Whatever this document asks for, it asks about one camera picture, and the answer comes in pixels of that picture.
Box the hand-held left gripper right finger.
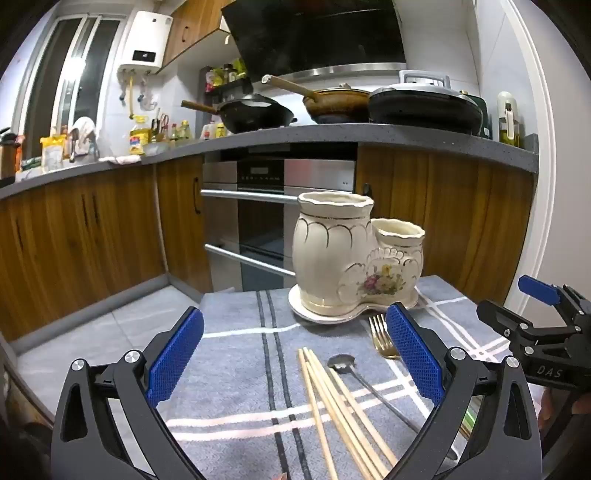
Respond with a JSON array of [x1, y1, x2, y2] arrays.
[[381, 302, 543, 480]]

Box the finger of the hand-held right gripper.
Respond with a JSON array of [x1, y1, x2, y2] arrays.
[[518, 275, 591, 324], [476, 299, 580, 354]]

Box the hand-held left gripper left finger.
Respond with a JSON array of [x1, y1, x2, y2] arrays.
[[51, 306, 206, 480]]

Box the gold fork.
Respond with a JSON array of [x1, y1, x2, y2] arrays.
[[368, 315, 400, 360]]

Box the long silver slotted spoon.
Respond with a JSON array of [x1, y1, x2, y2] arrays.
[[327, 354, 458, 462]]

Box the cream floral ceramic utensil holder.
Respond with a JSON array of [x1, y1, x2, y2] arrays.
[[292, 191, 426, 309]]

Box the person's right hand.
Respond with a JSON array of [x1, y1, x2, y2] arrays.
[[538, 387, 557, 437]]

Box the grey checked tablecloth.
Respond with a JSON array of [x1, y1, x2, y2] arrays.
[[99, 275, 513, 480]]

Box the wooden base cabinet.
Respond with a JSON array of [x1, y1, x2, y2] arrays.
[[0, 154, 213, 342], [358, 145, 536, 305]]

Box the cream ceramic holder tray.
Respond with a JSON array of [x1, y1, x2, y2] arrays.
[[288, 284, 421, 323]]

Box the oil dispenser bottle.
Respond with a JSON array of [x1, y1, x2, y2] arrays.
[[497, 91, 522, 147]]

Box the dark green pot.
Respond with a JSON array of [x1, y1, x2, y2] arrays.
[[462, 91, 490, 139]]

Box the stainless built-in oven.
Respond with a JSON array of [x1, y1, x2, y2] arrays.
[[201, 143, 358, 292]]

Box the black lidded pan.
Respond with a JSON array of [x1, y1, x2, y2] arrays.
[[368, 84, 483, 136]]

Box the yellow cooking oil bottle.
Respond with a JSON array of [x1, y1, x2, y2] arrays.
[[129, 121, 153, 155]]

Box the yellow food packet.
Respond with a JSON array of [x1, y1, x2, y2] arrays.
[[41, 135, 64, 171]]

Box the white towel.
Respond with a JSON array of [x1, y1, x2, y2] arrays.
[[71, 117, 100, 160]]

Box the black wok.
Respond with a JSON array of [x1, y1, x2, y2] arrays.
[[181, 93, 298, 134]]

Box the black spice rack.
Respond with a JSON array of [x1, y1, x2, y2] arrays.
[[199, 58, 252, 104]]

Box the sliding glass door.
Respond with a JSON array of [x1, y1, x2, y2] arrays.
[[11, 14, 127, 153]]

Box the white water heater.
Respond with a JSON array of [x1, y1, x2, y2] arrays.
[[117, 10, 174, 75]]

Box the black range hood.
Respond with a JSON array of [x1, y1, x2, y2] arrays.
[[221, 0, 407, 84]]

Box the brown pan with wooden handle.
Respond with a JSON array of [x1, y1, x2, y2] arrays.
[[262, 75, 372, 124]]

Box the wooden wall cabinet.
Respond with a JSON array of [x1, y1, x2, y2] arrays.
[[161, 0, 232, 65]]

